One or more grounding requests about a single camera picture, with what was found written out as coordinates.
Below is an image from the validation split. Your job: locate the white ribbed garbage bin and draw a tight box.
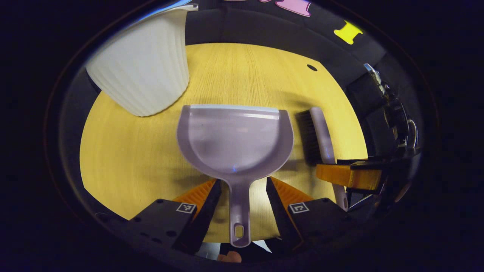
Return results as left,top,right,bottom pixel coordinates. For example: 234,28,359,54
85,4,199,117

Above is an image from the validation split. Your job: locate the purple dustpan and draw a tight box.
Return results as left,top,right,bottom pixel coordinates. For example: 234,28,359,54
177,105,295,248

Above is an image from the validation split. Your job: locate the wooden desktop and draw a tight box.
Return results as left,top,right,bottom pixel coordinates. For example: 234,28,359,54
79,43,369,244

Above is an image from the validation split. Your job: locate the small purple broom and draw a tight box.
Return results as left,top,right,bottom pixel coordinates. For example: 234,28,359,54
299,107,349,212

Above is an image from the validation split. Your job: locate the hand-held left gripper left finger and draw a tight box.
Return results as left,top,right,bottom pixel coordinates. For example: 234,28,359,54
127,178,223,255

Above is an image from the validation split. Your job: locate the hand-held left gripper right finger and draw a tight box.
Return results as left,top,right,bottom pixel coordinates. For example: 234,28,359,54
266,176,356,252

